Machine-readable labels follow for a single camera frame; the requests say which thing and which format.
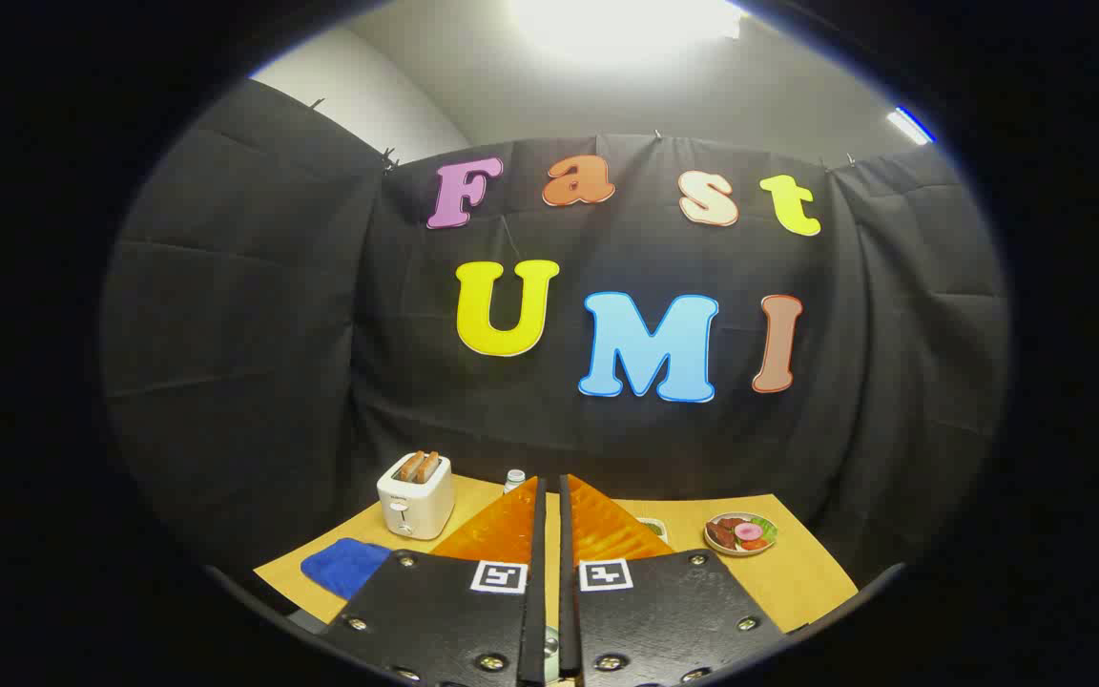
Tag white plate of toy food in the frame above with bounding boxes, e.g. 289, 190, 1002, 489
703, 512, 779, 557

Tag blue towel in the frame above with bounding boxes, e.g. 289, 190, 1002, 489
301, 538, 392, 602

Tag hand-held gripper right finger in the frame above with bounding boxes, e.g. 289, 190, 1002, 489
559, 474, 789, 687

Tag white toaster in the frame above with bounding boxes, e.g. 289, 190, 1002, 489
377, 452, 456, 541

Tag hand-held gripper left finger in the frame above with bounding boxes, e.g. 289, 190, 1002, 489
319, 474, 550, 687

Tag small ceiling light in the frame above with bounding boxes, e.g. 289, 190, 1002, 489
886, 107, 935, 146

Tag large ceiling light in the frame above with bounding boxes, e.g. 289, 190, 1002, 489
511, 0, 746, 60

